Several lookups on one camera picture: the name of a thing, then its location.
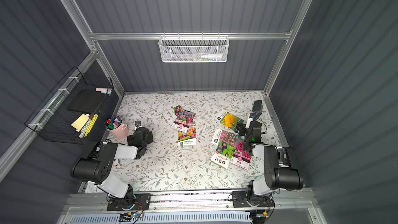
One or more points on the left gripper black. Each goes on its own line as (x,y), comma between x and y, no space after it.
(140,134)

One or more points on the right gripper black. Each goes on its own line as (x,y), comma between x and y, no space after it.
(254,121)

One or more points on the green leaf purple seed packet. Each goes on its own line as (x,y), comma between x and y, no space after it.
(223,155)

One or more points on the pink flowers white seed packet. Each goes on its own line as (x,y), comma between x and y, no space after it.
(224,136)

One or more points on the purple pink flower seed packet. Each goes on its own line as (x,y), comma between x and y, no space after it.
(183,121)

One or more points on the mixed ranunculus seed packet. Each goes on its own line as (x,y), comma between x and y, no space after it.
(188,138)

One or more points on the magenta zinnia seed packet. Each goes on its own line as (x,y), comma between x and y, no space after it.
(241,158)

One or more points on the sunflowers moss rose seed packet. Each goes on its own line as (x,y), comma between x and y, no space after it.
(173,114)

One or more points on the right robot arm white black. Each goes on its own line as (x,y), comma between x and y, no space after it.
(281,167)

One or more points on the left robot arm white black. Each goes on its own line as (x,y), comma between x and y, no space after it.
(96,161)

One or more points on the yellow marigold seed packet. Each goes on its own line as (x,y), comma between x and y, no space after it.
(230,121)

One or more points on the pink pen cup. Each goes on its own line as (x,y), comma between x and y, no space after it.
(117,127)

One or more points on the black phone-like device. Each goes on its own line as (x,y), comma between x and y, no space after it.
(257,107)

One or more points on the yellow highlighter pen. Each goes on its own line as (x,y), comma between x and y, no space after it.
(88,126)

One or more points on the yellow sticky note pad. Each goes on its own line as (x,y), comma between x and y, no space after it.
(80,122)

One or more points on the black notebook in basket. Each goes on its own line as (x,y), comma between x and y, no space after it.
(88,102)

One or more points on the white tube in basket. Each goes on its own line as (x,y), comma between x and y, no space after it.
(212,56)

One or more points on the black wire wall basket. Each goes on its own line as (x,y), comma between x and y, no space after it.
(70,114)

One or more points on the white wire mesh basket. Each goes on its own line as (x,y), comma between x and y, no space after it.
(189,50)

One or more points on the aluminium front rail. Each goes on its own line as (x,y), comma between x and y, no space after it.
(223,199)

